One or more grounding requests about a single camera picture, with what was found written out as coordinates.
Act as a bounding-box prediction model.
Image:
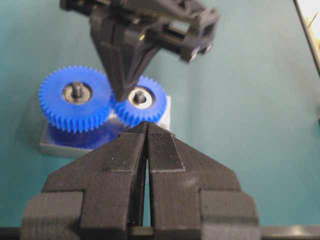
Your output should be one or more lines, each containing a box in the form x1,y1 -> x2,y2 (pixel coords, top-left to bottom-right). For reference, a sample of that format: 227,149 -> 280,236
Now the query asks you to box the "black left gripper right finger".
147,123 -> 261,240

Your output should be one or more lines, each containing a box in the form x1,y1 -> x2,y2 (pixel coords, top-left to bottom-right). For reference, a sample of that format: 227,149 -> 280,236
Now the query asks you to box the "steel threaded shaft with collar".
133,91 -> 147,105

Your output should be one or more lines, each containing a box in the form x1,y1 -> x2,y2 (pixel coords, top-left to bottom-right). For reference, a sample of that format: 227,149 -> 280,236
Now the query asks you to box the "small blue plastic gear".
110,75 -> 167,128

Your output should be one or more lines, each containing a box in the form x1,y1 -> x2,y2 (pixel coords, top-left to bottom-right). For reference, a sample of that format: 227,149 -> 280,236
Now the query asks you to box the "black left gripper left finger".
20,122 -> 147,240

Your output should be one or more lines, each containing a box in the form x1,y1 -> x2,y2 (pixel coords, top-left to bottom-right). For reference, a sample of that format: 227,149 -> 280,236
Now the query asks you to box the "steel threaded shaft under gear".
71,82 -> 83,99

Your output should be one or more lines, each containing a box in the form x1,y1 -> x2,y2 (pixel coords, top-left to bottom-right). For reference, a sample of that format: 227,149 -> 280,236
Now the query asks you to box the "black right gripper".
59,0 -> 220,102

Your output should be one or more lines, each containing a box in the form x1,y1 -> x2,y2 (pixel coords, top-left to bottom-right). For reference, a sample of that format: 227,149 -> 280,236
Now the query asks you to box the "clear acrylic base block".
37,96 -> 173,159

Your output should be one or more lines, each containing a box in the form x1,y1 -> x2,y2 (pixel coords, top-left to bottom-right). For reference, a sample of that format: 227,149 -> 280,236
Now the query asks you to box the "large blue plastic gear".
38,65 -> 112,133

